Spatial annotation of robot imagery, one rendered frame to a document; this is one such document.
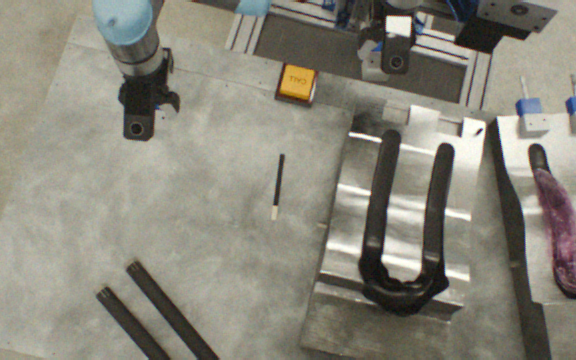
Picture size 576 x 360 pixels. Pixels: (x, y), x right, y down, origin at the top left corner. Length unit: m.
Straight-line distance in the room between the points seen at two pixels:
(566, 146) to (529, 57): 1.13
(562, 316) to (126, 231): 0.83
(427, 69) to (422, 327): 1.09
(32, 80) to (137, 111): 1.36
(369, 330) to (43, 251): 0.64
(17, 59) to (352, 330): 1.63
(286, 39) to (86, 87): 0.87
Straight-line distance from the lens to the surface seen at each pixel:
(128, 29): 0.88
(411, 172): 1.25
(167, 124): 1.18
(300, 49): 2.08
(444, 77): 2.12
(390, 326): 1.21
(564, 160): 1.40
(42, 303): 1.31
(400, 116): 1.31
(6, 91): 2.39
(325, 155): 1.32
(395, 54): 1.10
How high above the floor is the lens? 2.05
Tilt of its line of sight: 74 degrees down
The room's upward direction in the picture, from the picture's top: 11 degrees clockwise
